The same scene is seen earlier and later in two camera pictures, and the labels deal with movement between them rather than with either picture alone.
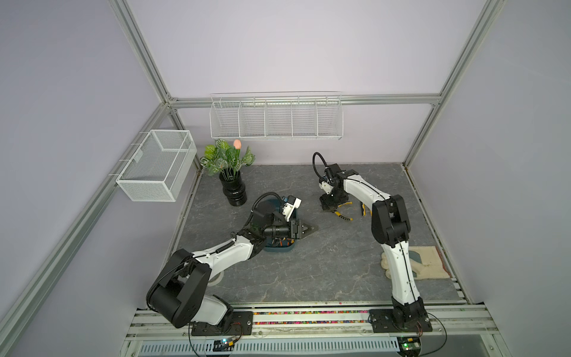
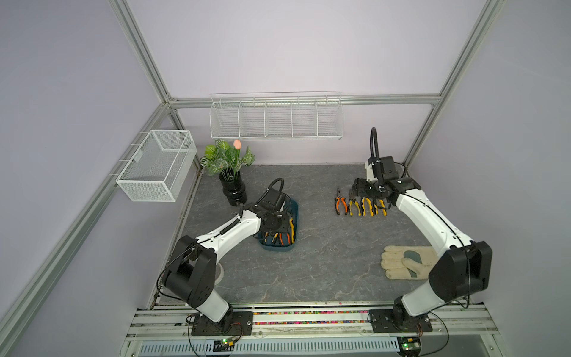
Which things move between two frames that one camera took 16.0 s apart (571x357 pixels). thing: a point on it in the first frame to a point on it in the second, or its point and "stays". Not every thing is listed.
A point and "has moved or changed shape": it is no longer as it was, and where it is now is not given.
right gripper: (325, 201) to (359, 187)
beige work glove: (433, 266) stays
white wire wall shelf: (281, 116) stays
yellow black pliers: (363, 212) has moved or changed shape
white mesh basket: (154, 172) stays
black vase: (233, 187) stays
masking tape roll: (218, 280) stays
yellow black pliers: (337, 213) to (351, 201)
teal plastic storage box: (280, 236) stays
